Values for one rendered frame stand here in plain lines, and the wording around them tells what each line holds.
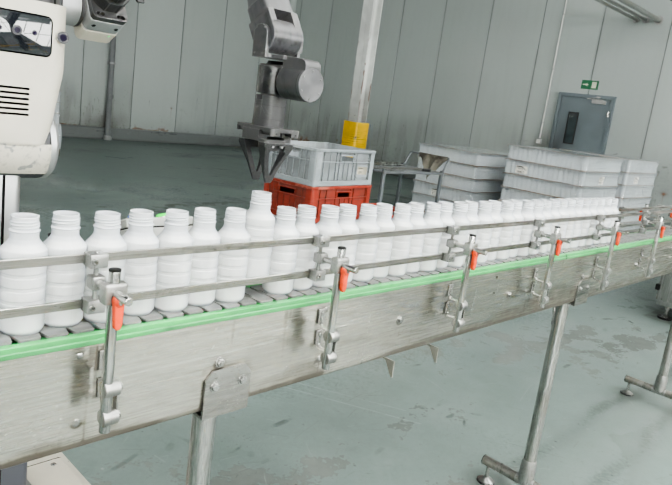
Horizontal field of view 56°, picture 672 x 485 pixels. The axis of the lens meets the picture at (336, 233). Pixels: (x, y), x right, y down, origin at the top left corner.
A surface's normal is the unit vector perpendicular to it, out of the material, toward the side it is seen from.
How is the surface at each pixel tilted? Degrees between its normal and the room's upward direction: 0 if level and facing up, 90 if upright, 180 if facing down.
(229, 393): 90
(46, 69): 90
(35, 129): 90
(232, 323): 90
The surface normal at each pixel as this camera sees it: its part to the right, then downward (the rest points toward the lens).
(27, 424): 0.70, 0.23
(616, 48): -0.69, 0.05
